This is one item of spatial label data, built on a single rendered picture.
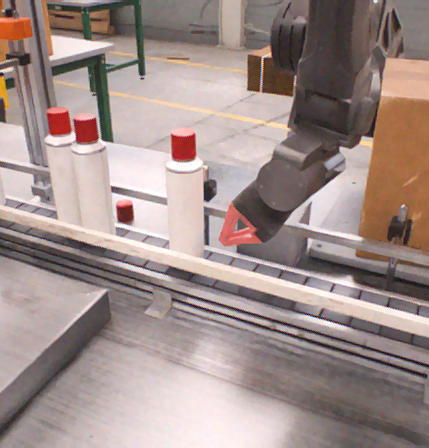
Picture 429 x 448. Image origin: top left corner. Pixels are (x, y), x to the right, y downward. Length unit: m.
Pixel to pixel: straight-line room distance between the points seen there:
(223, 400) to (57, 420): 0.19
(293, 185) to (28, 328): 0.38
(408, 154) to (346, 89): 0.26
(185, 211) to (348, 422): 0.34
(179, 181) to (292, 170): 0.21
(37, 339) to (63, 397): 0.08
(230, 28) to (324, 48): 6.24
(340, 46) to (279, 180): 0.14
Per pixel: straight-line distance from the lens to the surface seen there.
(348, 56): 0.54
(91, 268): 0.83
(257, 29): 6.64
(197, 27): 7.09
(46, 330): 0.70
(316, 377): 0.69
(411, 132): 0.79
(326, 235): 0.72
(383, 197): 0.83
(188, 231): 0.73
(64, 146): 0.81
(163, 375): 0.68
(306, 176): 0.54
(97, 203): 0.80
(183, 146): 0.69
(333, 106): 0.59
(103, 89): 2.94
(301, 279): 0.76
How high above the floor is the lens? 1.32
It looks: 30 degrees down
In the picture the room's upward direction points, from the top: straight up
